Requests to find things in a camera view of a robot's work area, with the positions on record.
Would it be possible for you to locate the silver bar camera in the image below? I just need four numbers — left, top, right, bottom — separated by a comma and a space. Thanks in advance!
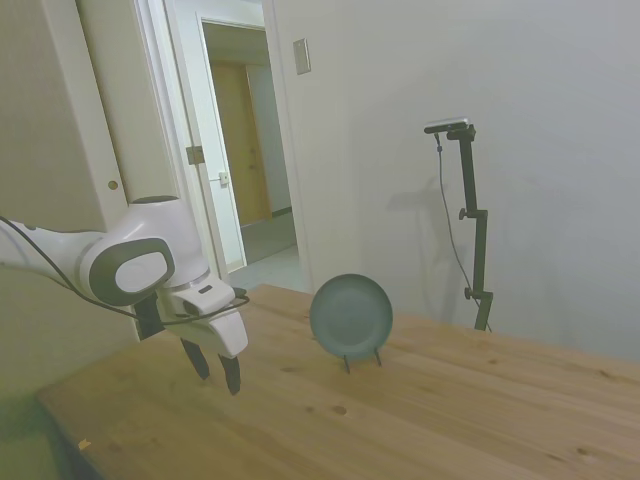
423, 116, 472, 135

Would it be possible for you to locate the grey wall switch plate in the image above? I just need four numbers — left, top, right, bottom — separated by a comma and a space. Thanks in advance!
292, 38, 312, 77

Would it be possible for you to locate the wrist-mounted camera box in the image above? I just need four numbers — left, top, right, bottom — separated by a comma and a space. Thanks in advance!
133, 292, 169, 342

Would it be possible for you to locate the beige door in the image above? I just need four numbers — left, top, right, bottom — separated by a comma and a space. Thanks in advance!
74, 0, 182, 221

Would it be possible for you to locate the teal round plate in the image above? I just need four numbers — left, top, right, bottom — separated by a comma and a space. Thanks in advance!
308, 273, 395, 360

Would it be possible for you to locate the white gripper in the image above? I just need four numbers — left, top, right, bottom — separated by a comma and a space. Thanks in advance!
160, 276, 250, 396

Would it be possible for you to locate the black wire plate stand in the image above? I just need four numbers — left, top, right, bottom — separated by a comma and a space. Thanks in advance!
342, 349, 384, 375

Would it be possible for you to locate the black jointed camera stand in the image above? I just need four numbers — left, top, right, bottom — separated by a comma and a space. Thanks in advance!
444, 124, 495, 332

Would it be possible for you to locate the white door frame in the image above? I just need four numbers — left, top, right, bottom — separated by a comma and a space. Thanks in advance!
134, 0, 314, 296

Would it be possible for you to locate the brown wooden hallway door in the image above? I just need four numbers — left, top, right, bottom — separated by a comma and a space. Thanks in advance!
209, 62, 274, 226

